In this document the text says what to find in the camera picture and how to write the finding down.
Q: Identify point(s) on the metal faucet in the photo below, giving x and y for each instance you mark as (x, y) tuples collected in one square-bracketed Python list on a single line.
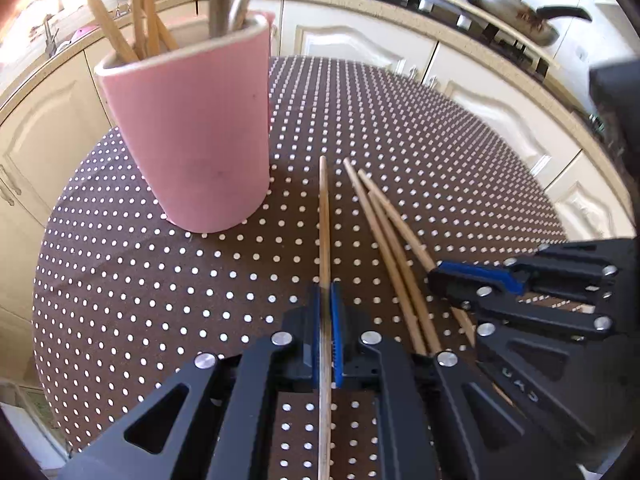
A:
[(50, 40)]

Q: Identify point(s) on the pink cup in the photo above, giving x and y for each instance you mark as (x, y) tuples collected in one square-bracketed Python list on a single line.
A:
[(200, 135)]

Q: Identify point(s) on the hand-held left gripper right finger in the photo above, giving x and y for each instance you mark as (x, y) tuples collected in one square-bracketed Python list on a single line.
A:
[(336, 310)]

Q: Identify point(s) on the steel wok pan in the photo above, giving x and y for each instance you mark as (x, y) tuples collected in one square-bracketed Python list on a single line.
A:
[(500, 5)]

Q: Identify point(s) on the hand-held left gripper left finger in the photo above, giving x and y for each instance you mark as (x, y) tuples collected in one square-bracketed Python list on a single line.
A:
[(314, 310)]

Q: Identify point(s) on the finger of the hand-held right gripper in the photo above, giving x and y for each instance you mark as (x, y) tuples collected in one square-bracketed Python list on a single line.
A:
[(460, 292), (480, 272)]

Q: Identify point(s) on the brown polka dot tablecloth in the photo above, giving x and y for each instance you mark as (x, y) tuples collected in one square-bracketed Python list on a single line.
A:
[(150, 285)]

